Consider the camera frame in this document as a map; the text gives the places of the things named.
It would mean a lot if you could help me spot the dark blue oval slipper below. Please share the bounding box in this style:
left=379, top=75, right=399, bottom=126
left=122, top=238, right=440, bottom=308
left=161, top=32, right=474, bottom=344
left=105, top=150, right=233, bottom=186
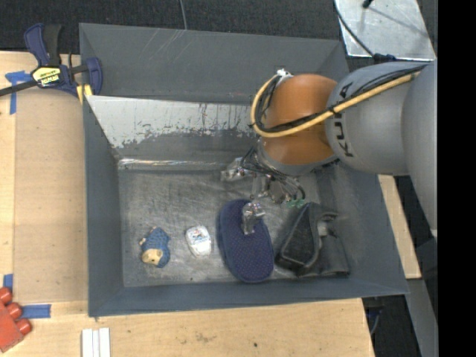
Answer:
left=216, top=198, right=276, bottom=284

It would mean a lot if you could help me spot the grey metal bin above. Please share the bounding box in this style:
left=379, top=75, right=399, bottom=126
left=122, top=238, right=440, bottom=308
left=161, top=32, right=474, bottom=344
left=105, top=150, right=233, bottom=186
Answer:
left=77, top=22, right=411, bottom=318

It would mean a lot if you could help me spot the pale brown flat board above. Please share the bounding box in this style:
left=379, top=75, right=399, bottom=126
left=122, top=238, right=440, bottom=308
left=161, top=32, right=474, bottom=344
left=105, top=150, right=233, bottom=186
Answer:
left=12, top=87, right=90, bottom=305

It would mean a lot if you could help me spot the blue toy animal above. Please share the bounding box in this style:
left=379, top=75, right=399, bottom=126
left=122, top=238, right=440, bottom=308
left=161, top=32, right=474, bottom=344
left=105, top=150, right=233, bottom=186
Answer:
left=138, top=225, right=172, bottom=269

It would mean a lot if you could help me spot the black mesh pouch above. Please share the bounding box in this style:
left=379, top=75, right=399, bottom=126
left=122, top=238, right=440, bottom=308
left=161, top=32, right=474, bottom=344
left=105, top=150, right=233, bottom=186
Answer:
left=274, top=201, right=352, bottom=279

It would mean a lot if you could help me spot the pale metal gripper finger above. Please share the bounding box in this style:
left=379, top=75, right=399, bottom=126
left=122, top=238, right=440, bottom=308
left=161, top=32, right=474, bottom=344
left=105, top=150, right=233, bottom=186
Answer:
left=220, top=157, right=248, bottom=183
left=241, top=200, right=267, bottom=236

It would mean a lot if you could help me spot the small white packet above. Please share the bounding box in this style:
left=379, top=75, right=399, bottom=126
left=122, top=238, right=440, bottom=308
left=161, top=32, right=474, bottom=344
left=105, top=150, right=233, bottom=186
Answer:
left=184, top=225, right=213, bottom=258

